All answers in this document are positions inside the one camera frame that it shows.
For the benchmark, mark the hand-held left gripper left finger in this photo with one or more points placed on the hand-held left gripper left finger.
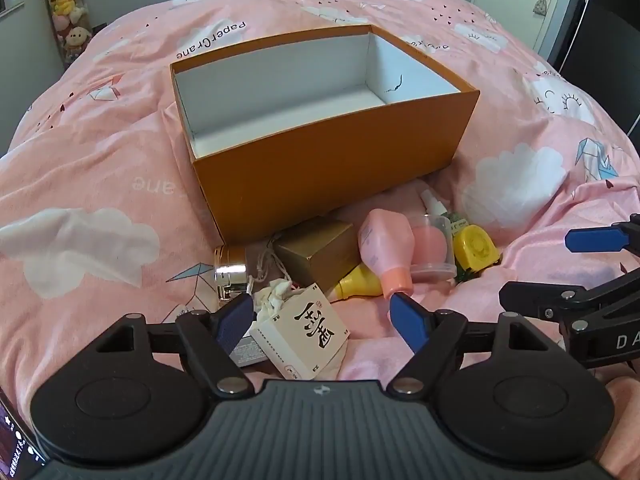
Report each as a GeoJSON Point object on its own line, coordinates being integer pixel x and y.
{"type": "Point", "coordinates": [232, 325]}

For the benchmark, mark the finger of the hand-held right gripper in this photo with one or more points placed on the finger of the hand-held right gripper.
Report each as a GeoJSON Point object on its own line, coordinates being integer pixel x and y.
{"type": "Point", "coordinates": [540, 297]}
{"type": "Point", "coordinates": [595, 240]}

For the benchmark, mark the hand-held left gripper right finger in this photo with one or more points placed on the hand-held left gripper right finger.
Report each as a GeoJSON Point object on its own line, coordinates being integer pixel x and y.
{"type": "Point", "coordinates": [407, 322]}

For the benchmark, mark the gold lidded jar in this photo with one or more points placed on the gold lidded jar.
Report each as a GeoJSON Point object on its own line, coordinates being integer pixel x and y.
{"type": "Point", "coordinates": [230, 272]}

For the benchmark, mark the cream tea box with calligraphy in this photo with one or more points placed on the cream tea box with calligraphy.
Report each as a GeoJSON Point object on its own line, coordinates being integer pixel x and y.
{"type": "Point", "coordinates": [300, 335]}

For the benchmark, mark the clear container with pink sponge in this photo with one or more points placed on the clear container with pink sponge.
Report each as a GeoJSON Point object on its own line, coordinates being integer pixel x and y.
{"type": "Point", "coordinates": [435, 260]}

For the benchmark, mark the pink bottle with orange cap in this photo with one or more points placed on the pink bottle with orange cap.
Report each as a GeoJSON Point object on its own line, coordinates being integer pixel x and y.
{"type": "Point", "coordinates": [385, 245]}

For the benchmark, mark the yellow tape measure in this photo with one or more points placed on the yellow tape measure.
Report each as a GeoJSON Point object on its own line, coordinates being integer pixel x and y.
{"type": "Point", "coordinates": [475, 247]}

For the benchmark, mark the gold cardboard box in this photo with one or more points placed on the gold cardboard box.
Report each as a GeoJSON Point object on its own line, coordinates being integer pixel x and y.
{"type": "Point", "coordinates": [320, 260]}

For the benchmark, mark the orange cardboard box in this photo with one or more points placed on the orange cardboard box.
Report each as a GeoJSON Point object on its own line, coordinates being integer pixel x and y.
{"type": "Point", "coordinates": [325, 170]}

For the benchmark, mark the yellow bulb-shaped bottle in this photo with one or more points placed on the yellow bulb-shaped bottle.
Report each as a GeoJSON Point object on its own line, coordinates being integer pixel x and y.
{"type": "Point", "coordinates": [360, 285]}

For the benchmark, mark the pink printed blanket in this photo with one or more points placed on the pink printed blanket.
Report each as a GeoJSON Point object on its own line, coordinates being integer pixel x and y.
{"type": "Point", "coordinates": [100, 160]}

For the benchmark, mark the dark cabinet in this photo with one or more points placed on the dark cabinet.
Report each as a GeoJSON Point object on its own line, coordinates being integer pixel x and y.
{"type": "Point", "coordinates": [620, 20]}

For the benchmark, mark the small hanging pouch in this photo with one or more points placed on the small hanging pouch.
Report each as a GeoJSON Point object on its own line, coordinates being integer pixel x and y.
{"type": "Point", "coordinates": [541, 6]}

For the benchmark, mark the smartphone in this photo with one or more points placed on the smartphone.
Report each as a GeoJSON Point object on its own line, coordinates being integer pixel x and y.
{"type": "Point", "coordinates": [15, 435]}

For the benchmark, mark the white door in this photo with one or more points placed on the white door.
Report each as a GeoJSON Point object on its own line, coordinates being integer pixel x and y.
{"type": "Point", "coordinates": [510, 10]}

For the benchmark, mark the hanging stack of plush toys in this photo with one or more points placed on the hanging stack of plush toys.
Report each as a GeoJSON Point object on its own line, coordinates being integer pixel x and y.
{"type": "Point", "coordinates": [67, 5]}

